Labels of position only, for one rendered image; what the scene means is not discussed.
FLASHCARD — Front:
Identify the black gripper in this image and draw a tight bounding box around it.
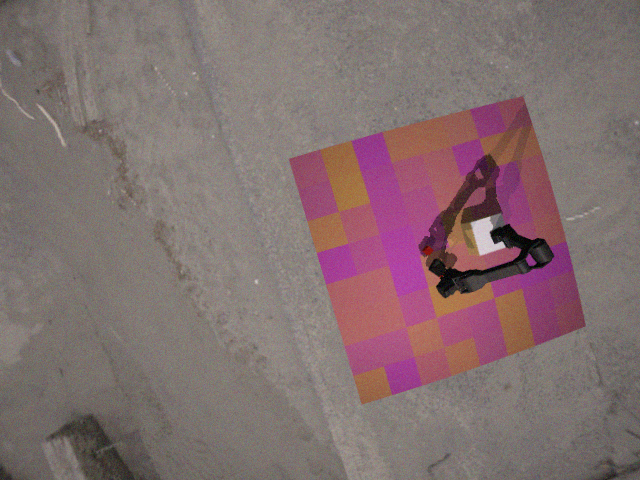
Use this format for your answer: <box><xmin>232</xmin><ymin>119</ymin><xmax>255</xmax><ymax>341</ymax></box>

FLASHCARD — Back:
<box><xmin>428</xmin><ymin>259</ymin><xmax>459</xmax><ymax>280</ymax></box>

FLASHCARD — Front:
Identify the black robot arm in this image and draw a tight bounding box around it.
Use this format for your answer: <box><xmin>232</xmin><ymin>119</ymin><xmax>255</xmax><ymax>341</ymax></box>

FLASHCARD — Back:
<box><xmin>436</xmin><ymin>224</ymin><xmax>554</xmax><ymax>298</ymax></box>

